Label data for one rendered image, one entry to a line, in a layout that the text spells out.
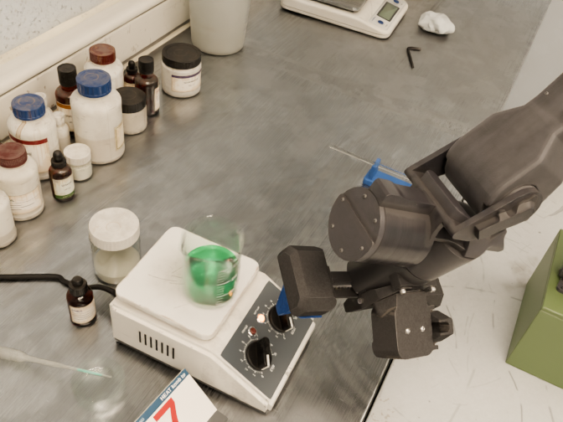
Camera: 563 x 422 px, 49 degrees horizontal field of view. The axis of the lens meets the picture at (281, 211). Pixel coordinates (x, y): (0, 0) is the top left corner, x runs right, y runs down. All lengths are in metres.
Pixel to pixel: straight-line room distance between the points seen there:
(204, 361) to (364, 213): 0.28
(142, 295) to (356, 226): 0.29
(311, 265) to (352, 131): 0.57
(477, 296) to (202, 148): 0.47
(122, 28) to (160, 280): 0.58
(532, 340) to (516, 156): 0.34
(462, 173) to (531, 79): 1.56
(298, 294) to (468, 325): 0.35
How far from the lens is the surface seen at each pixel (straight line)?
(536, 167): 0.48
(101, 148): 0.95
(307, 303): 0.53
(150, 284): 0.68
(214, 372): 0.67
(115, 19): 1.13
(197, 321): 0.65
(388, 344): 0.56
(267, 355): 0.66
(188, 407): 0.67
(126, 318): 0.69
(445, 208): 0.48
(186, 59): 1.08
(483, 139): 0.50
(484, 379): 0.79
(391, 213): 0.46
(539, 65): 2.03
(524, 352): 0.80
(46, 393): 0.72
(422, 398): 0.75
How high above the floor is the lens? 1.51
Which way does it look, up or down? 43 degrees down
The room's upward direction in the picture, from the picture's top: 9 degrees clockwise
